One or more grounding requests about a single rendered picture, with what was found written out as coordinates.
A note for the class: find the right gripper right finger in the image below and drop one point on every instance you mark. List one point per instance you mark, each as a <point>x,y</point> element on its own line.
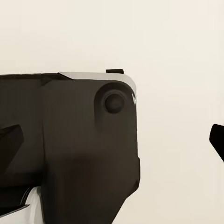
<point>217,139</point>

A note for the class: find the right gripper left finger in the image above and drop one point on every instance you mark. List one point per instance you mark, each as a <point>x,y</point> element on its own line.
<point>11,140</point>

